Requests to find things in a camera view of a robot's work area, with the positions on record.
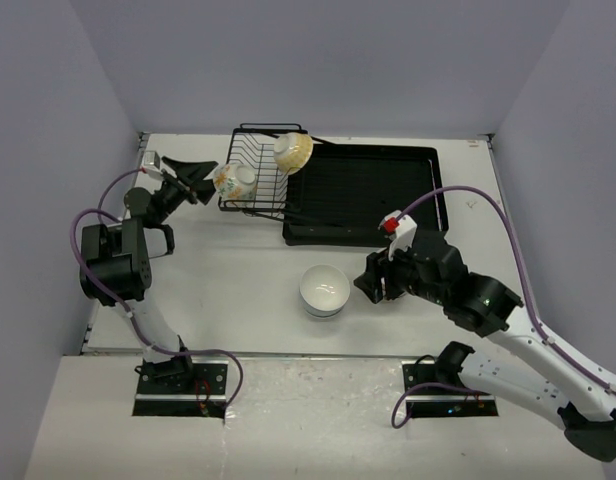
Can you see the yellow dotted white bowl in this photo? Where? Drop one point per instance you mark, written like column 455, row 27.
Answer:
column 292, row 151

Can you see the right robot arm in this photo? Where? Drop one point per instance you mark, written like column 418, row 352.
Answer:
column 572, row 393

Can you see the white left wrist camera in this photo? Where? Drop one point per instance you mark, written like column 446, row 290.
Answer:
column 151, row 165

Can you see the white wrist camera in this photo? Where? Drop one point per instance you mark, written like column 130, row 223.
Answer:
column 151, row 165
column 400, row 228

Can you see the light blue bowl front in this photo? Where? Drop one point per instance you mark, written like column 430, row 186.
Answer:
column 321, row 315

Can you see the aluminium table edge rail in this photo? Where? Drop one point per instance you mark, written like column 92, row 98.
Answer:
column 129, row 177

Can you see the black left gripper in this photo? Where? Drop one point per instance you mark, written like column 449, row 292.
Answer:
column 193, row 176

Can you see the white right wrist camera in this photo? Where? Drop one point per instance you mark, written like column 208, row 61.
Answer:
column 400, row 228

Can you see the black drain tray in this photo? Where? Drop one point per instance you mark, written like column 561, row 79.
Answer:
column 345, row 190

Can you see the light blue bowl back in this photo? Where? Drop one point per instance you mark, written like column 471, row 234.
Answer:
column 324, row 280

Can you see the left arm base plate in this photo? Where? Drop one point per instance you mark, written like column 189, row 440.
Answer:
column 198, row 393

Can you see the floral orange green bowl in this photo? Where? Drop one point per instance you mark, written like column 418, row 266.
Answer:
column 235, row 182

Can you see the light blue bowl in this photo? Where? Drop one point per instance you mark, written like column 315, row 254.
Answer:
column 324, row 303
column 321, row 315
column 324, row 280

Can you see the black wire dish rack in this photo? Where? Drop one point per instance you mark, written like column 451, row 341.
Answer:
column 251, row 145

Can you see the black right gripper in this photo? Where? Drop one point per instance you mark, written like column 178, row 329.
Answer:
column 370, row 281

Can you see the beige bowl back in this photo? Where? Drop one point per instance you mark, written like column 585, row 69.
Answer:
column 394, row 295

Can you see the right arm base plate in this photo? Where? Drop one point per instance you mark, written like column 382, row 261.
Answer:
column 433, row 402

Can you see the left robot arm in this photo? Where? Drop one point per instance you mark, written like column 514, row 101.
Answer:
column 115, row 267

